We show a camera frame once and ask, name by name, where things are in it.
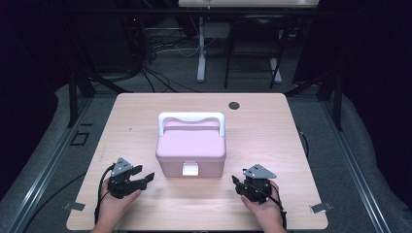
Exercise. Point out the grey metal bracket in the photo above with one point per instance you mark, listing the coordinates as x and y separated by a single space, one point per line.
320 207
74 206

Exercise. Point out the dark equipment cabinet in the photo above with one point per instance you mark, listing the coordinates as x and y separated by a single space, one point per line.
107 48

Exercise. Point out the black metal stand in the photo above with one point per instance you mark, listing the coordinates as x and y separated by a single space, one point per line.
73 97
338 103

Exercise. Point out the black crossbar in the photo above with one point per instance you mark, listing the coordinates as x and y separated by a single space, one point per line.
129 11

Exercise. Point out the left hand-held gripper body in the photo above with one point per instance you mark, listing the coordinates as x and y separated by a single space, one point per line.
121 186

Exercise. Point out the white desk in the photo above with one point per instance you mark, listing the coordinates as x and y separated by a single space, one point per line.
201 64

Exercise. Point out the aluminium floor rail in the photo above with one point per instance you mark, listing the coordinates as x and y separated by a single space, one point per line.
48 168
353 168

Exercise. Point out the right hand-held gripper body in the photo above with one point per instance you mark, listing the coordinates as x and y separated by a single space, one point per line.
257 187

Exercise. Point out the person's right hand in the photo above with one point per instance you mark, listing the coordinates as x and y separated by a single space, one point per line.
268 213

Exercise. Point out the person's left hand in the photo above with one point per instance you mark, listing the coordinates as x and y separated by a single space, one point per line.
113 208

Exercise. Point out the pink storage box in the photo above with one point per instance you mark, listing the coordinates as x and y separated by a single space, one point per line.
191 145

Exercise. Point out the black chair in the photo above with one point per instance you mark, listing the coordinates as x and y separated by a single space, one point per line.
227 64

